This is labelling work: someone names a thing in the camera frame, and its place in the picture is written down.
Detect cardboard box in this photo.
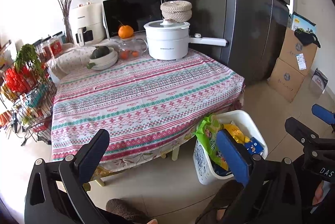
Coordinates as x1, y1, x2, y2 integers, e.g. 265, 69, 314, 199
267, 58, 305, 102
279, 28, 317, 76

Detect white air fryer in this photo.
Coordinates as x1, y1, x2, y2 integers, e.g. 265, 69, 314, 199
70, 3, 106, 46

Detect large orange tangerine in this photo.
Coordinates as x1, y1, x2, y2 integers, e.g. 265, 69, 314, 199
118, 22, 134, 39

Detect woven rope basket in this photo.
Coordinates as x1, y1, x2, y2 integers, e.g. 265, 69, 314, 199
160, 1, 192, 22

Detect dried twig bundle vase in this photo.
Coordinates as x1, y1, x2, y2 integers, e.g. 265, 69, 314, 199
57, 0, 74, 44

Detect glass teapot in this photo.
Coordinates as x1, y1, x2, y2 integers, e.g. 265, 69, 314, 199
116, 37, 148, 60

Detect grey refrigerator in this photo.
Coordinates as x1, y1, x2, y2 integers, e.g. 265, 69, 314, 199
185, 0, 289, 85

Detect black pouch on box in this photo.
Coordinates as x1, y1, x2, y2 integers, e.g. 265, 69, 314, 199
294, 28, 321, 48

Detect dark green squash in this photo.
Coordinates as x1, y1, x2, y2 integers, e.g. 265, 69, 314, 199
90, 46, 110, 60

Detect brown fuzzy slipper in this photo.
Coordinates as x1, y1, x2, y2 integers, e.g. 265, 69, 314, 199
106, 198, 151, 223
195, 180, 244, 223

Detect white plastic trash bin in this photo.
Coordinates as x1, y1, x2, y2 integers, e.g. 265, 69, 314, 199
193, 110, 268, 185

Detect black wire storage rack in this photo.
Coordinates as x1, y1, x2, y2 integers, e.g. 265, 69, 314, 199
1, 62, 56, 145

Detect lower cardboard box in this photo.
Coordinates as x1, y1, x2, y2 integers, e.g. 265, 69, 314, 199
267, 58, 305, 102

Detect white electric cooking pot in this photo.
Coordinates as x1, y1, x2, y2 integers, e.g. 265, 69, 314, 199
144, 19, 227, 61

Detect small orange in teapot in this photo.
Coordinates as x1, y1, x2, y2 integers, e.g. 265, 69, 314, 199
119, 50, 130, 60

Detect blue cookie box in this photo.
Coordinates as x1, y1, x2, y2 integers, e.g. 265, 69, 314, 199
244, 137, 264, 155

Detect black microwave oven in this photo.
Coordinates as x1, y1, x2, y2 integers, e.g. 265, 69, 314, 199
102, 0, 176, 39

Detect patterned striped tablecloth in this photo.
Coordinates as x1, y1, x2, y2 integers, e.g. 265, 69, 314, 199
51, 50, 244, 170

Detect stacked white bowls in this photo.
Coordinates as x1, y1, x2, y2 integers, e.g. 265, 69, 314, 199
86, 47, 118, 71

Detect green leafy vegetables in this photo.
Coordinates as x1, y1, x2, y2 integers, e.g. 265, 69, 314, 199
14, 44, 44, 78

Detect red lidded spice jar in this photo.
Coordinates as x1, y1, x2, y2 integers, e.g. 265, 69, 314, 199
49, 38, 63, 58

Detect brown fuzzy slipper left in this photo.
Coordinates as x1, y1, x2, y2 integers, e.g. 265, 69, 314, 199
106, 198, 151, 223

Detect upper cardboard box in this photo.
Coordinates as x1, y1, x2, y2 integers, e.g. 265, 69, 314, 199
279, 28, 317, 76

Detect green chip bag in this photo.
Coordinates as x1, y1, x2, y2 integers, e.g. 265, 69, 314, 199
194, 114, 229, 171

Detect brown fuzzy slipper right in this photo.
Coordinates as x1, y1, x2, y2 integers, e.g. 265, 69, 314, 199
195, 180, 244, 223

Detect small box on floor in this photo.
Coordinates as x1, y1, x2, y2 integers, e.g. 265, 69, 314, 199
309, 68, 328, 95

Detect yellow snack wrapper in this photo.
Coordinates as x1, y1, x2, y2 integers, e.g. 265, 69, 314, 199
223, 124, 250, 145

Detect floral cloth under bowls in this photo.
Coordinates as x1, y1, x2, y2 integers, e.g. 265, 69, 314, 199
46, 44, 95, 79

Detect blue book on box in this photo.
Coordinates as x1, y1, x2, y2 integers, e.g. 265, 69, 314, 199
291, 12, 317, 34

